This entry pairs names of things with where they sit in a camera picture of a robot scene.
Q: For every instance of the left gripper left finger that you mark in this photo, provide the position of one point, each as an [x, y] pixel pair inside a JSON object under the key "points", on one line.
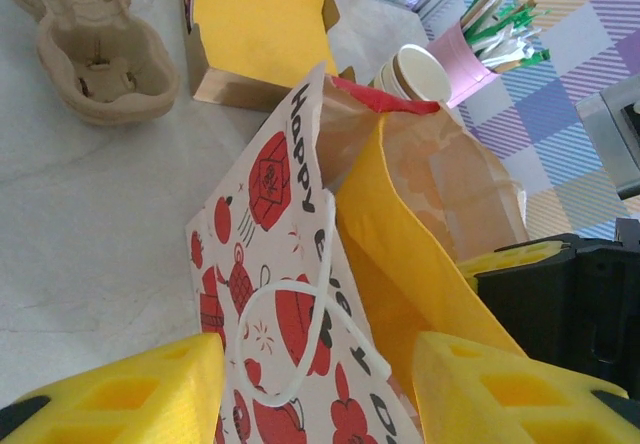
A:
{"points": [[190, 364]]}

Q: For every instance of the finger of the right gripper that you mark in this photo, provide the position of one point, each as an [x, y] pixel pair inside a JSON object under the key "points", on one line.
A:
{"points": [[520, 254]]}

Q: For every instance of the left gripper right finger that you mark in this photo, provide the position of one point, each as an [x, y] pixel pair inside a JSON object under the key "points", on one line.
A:
{"points": [[450, 389]]}

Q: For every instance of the yellow paper napkin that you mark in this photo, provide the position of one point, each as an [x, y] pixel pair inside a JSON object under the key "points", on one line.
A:
{"points": [[390, 244]]}

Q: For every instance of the red white paper bag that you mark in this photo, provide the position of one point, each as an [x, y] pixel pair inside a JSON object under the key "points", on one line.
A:
{"points": [[280, 224]]}

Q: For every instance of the white paper cup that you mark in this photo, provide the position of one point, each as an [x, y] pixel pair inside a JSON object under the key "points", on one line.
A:
{"points": [[420, 71]]}

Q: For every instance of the pink cylindrical holder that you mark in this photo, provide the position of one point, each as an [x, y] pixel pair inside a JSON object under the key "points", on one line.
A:
{"points": [[460, 54]]}

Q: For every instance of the green white wrapped straws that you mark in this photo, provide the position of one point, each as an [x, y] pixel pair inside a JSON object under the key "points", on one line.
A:
{"points": [[500, 29]]}

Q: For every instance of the cardboard napkin box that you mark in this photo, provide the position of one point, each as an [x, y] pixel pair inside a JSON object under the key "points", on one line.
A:
{"points": [[225, 89]]}

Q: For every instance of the brown plush toy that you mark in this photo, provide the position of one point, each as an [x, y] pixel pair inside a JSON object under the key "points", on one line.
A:
{"points": [[100, 64]]}

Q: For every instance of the yellow napkin stack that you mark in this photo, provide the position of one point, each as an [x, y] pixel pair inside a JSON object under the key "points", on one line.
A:
{"points": [[260, 19]]}

